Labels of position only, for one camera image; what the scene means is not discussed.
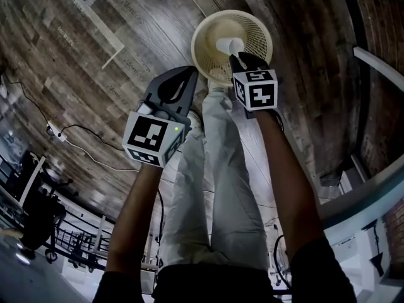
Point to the white power strip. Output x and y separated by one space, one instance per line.
57 132

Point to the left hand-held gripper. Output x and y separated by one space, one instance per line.
148 134

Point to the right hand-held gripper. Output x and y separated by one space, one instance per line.
260 90

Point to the light blue table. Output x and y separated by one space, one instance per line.
353 207

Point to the person's black shirt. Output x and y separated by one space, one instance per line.
315 273

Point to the person's light grey trousers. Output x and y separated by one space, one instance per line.
221 185

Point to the cream mesh waste basket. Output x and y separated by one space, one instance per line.
205 30

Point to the person's left forearm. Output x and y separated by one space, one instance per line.
139 213

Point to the white paper cup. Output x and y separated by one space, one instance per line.
225 45

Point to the black office chair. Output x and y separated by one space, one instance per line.
41 207

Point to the person's right forearm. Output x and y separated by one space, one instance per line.
287 181

